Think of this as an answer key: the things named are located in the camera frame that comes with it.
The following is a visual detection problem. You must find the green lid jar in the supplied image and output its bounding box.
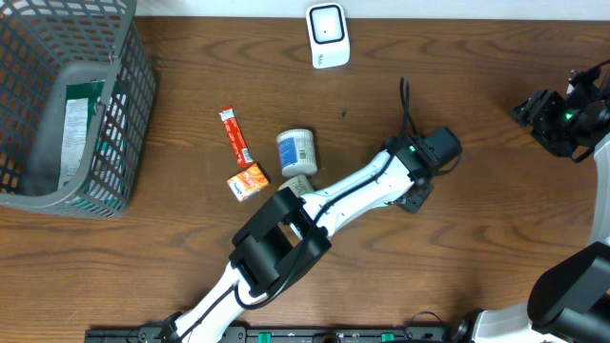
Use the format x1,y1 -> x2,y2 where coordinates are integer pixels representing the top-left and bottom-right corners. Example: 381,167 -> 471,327
278,174 -> 315,197

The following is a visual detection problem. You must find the white jar blue label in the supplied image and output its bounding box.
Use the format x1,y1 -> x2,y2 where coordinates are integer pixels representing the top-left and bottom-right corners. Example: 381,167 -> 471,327
276,129 -> 317,178

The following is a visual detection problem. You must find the orange small box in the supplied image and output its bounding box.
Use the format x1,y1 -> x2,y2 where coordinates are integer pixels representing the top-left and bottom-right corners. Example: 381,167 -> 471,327
227,164 -> 270,202

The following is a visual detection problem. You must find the red white small packet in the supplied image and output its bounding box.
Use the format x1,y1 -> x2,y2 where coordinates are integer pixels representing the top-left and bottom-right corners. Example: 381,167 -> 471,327
219,106 -> 254,170

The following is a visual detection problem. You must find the green white package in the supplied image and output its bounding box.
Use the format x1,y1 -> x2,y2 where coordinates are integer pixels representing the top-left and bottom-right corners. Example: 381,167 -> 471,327
57,80 -> 105,190

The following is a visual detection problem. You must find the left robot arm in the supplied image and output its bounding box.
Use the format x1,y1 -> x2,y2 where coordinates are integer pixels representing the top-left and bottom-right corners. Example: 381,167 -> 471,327
160,127 -> 462,342

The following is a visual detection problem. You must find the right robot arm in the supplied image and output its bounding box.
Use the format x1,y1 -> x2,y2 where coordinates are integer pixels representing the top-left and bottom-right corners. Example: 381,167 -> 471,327
463,63 -> 609,342

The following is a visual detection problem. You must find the white barcode scanner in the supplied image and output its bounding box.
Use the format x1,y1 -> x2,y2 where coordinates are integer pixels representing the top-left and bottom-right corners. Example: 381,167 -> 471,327
305,2 -> 351,70

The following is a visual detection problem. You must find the grey plastic mesh basket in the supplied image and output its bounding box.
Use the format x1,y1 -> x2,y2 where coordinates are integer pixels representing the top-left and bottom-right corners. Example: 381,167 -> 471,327
1,0 -> 156,218

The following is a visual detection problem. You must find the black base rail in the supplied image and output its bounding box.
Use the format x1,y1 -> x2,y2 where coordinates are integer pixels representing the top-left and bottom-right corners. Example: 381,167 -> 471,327
84,326 -> 451,343

